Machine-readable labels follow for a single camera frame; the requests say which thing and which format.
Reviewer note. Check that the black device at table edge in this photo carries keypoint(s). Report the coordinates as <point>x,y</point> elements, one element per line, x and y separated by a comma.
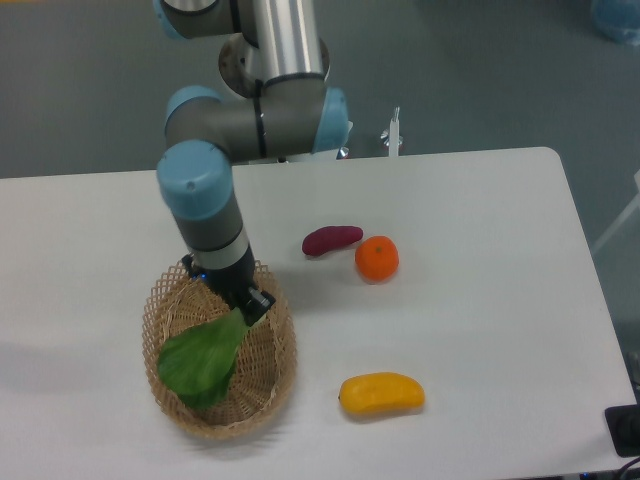
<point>623,426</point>

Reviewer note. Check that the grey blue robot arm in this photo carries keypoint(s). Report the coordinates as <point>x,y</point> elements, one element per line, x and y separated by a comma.
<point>291,112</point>

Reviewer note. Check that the yellow mango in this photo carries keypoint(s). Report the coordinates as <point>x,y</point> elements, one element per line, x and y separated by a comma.
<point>380,392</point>

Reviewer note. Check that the green bok choy vegetable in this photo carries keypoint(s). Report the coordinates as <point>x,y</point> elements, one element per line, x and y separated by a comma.
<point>197,365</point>

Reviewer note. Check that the purple sweet potato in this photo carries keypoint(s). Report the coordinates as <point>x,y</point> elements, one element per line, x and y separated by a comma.
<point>330,238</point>

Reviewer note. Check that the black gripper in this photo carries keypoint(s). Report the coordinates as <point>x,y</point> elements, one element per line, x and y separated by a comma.
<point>235,285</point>

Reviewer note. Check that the orange mandarin fruit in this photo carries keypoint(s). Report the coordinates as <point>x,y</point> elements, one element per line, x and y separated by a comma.
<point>377,259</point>

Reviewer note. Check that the blue plastic bag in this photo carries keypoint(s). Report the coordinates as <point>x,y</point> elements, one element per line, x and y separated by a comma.
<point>618,20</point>

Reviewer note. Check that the woven wicker basket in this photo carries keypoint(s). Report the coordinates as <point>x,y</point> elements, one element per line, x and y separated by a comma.
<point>265,364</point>

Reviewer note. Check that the white frame at right edge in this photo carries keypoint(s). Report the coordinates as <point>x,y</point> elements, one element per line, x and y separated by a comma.
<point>623,218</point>

